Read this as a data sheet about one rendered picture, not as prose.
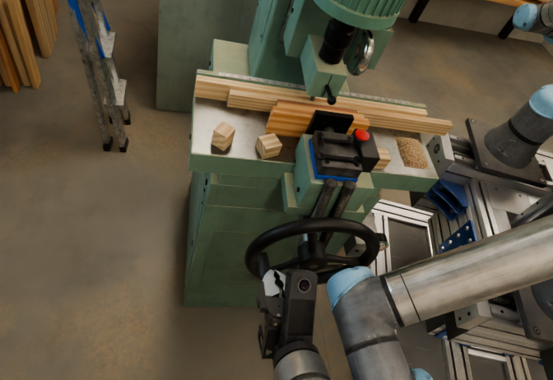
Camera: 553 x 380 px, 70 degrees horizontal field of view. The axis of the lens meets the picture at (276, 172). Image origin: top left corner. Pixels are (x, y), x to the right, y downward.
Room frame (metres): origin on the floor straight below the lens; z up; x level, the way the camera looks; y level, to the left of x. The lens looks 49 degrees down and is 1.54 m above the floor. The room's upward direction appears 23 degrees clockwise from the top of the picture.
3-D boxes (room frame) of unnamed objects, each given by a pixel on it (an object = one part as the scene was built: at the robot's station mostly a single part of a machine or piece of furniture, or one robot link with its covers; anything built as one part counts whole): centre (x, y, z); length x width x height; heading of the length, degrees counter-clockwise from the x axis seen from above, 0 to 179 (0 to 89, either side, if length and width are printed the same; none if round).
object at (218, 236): (0.88, 0.04, 0.35); 0.58 x 0.45 x 0.71; 22
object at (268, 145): (0.61, 0.04, 0.92); 0.04 x 0.04 x 0.03; 47
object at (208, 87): (0.80, -0.03, 0.92); 0.60 x 0.02 x 0.05; 112
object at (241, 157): (0.68, -0.08, 0.87); 0.61 x 0.30 x 0.06; 112
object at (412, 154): (0.80, -0.30, 0.91); 0.10 x 0.07 x 0.02; 22
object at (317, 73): (0.79, 0.00, 1.03); 0.14 x 0.07 x 0.09; 22
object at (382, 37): (1.00, -0.08, 1.02); 0.09 x 0.07 x 0.12; 112
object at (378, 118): (0.81, -0.11, 0.92); 0.60 x 0.02 x 0.04; 112
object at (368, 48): (0.94, -0.08, 1.02); 0.12 x 0.03 x 0.12; 22
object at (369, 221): (0.74, -0.31, 0.58); 0.12 x 0.08 x 0.08; 22
